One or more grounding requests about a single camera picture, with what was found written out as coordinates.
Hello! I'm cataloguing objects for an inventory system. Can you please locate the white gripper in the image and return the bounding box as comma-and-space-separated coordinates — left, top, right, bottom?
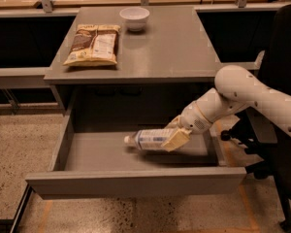
161, 88, 229, 151

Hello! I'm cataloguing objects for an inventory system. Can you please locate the blue plastic bottle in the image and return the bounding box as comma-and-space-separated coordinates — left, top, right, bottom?
124, 129, 174, 150

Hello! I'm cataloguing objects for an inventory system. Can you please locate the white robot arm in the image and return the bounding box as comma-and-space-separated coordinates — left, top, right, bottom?
161, 65, 291, 151

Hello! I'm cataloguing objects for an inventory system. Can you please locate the grey open top drawer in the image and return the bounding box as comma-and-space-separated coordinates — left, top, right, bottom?
25, 90, 247, 201

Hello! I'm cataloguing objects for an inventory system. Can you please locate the grey cabinet desk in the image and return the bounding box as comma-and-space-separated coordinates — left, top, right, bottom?
43, 5, 228, 115

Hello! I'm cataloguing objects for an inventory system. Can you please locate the black office chair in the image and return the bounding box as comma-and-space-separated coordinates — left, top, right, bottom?
221, 4, 291, 233

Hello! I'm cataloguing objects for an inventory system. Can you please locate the white bowl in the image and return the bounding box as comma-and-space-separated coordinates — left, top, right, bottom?
119, 7, 150, 31

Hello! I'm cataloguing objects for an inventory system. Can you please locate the brown yellow snack bag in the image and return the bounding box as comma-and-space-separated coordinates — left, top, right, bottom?
64, 24, 120, 66

